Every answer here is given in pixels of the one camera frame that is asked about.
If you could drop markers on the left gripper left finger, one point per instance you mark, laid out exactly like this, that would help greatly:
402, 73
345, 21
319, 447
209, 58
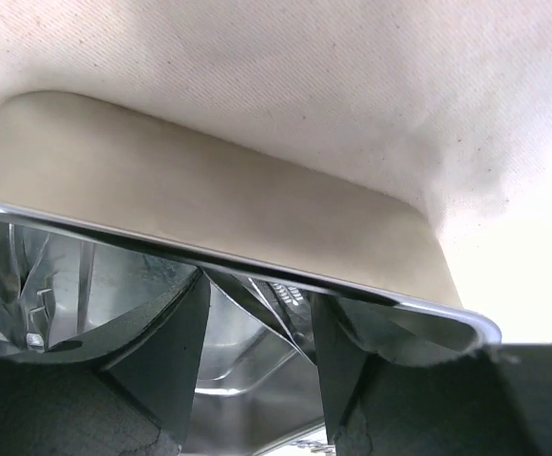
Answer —
134, 401

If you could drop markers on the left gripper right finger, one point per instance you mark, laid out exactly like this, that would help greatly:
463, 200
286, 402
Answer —
493, 401

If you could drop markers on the steel instrument tray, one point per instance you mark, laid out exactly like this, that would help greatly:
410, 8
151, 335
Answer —
73, 291

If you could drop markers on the beige surgical wrap cloth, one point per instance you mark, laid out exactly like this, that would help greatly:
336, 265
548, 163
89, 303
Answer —
444, 104

